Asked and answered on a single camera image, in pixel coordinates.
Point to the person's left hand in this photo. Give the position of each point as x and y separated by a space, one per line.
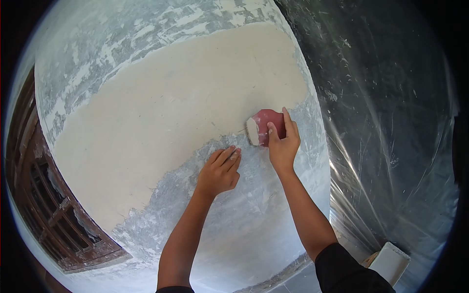
217 175

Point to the person's right hand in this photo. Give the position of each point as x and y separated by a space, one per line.
284 150

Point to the person's left thumb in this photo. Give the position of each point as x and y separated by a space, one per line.
235 180

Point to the person's left middle finger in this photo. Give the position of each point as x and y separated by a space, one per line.
224 155

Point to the person's right index finger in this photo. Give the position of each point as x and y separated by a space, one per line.
288 121

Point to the person's right thumb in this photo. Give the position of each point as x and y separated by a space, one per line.
273 133

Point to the person's left index finger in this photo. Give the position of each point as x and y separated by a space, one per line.
233 159

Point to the person's left ring finger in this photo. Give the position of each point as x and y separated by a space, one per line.
215 155

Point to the red putty scraper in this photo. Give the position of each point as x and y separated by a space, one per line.
262 126

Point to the clear plastic sheet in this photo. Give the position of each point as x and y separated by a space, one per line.
384 128

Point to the person's body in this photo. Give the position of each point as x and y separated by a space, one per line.
348 273

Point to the brown wooden window frame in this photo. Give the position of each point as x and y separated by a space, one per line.
47 205

